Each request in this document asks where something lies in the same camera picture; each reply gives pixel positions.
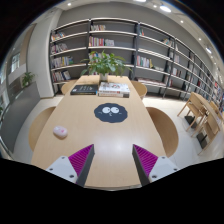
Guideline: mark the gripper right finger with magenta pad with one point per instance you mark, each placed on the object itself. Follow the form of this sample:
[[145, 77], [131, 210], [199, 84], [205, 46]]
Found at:
[[150, 167]]

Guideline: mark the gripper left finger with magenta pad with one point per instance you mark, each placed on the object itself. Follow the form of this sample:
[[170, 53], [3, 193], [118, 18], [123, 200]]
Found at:
[[74, 168]]

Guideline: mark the white pink computer mouse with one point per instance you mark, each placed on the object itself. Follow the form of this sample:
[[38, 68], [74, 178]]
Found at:
[[60, 132]]

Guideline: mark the dark cartoon face mouse pad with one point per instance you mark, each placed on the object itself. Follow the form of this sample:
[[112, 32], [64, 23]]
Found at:
[[111, 113]]

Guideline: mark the wooden chair near right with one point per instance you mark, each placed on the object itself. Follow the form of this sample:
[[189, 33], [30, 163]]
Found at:
[[166, 129]]

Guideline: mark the wooden chair near left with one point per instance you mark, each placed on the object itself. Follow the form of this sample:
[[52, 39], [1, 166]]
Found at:
[[38, 125]]

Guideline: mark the wooden chair at side table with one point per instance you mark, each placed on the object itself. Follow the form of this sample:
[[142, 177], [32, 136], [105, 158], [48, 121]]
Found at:
[[197, 105]]

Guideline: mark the wooden chair far right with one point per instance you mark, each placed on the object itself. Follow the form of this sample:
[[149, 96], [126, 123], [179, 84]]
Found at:
[[139, 89]]

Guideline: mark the black book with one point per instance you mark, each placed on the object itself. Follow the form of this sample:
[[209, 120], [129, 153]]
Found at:
[[85, 89]]

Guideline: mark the wooden chair far left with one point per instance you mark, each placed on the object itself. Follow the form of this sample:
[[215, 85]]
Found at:
[[67, 86]]

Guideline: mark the wooden side table right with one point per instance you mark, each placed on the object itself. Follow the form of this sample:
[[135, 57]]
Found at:
[[207, 131]]

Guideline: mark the stack of white books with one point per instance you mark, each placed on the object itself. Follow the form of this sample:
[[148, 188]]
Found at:
[[114, 90]]

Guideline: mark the large grey bookshelf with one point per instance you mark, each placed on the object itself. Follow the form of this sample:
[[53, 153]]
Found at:
[[166, 65]]

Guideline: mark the green plant by window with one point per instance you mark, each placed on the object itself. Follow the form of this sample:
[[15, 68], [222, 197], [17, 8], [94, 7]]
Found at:
[[27, 79]]

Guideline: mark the green potted plant on table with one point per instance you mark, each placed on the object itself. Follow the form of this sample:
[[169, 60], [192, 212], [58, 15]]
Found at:
[[104, 65]]

